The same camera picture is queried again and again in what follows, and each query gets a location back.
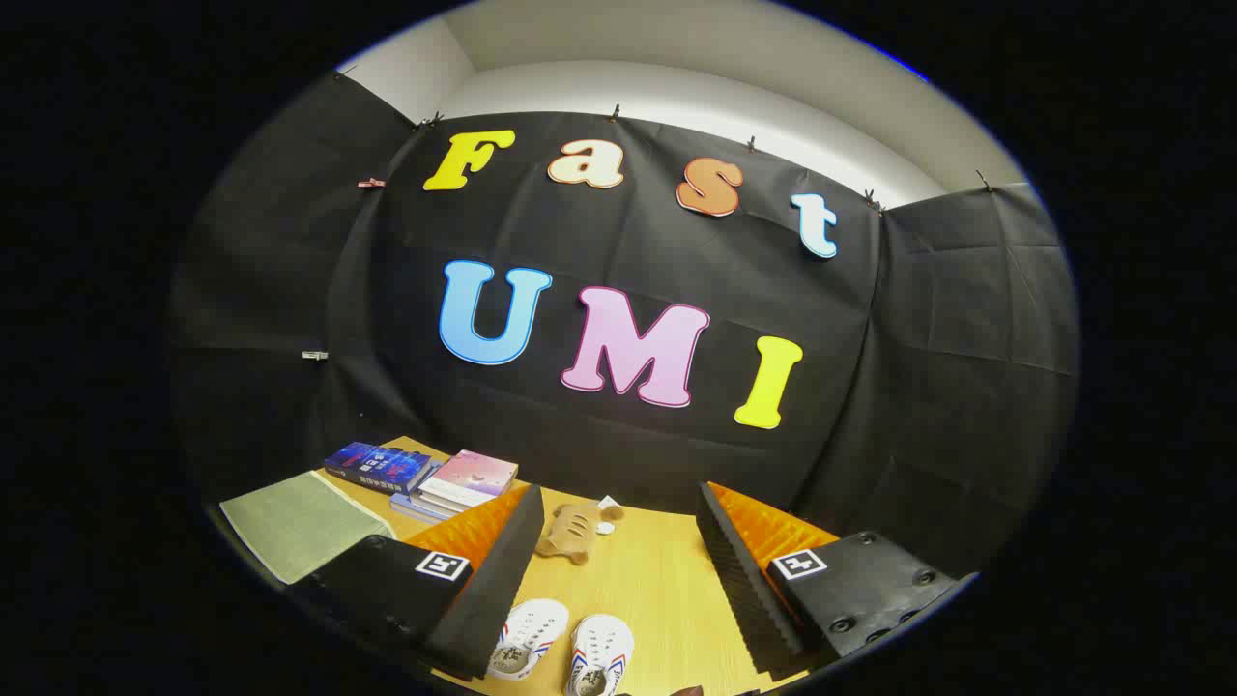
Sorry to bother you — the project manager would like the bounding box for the dark blue book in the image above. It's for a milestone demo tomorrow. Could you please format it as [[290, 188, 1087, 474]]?
[[324, 442, 433, 494]]

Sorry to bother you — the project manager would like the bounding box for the pink cover book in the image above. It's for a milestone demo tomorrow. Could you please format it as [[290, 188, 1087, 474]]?
[[417, 449, 519, 508]]

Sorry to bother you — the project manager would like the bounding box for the brown plush toy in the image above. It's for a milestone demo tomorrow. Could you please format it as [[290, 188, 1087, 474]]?
[[534, 498, 625, 566]]

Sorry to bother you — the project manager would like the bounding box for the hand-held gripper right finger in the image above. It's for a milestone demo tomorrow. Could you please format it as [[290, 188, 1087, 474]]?
[[696, 480, 979, 680]]

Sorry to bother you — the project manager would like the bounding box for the white canvas shoe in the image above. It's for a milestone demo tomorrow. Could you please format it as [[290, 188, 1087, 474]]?
[[488, 598, 571, 681], [565, 615, 636, 696]]

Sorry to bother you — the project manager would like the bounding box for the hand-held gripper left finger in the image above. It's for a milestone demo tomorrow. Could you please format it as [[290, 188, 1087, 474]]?
[[286, 483, 547, 681]]

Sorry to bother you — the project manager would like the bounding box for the pale blue book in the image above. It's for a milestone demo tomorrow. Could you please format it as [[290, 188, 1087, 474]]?
[[389, 491, 447, 525]]

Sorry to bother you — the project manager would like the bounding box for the green fabric storage box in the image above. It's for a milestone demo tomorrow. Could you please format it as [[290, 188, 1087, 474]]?
[[220, 471, 397, 586]]

